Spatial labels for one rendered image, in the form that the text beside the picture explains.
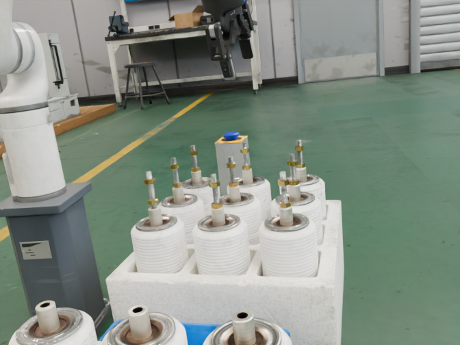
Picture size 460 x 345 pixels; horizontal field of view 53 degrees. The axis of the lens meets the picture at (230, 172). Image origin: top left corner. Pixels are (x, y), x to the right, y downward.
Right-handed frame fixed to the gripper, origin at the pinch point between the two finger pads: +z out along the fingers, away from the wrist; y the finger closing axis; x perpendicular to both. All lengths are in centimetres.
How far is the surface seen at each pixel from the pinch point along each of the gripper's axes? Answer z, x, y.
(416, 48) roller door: 187, 13, 462
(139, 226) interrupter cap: 18.0, 13.5, -26.2
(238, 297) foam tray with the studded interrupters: 26.5, -6.1, -31.3
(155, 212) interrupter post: 16.4, 10.6, -24.1
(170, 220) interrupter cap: 19.0, 9.0, -23.0
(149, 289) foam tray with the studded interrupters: 24.8, 9.1, -34.0
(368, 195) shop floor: 72, -9, 54
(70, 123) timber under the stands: 114, 256, 177
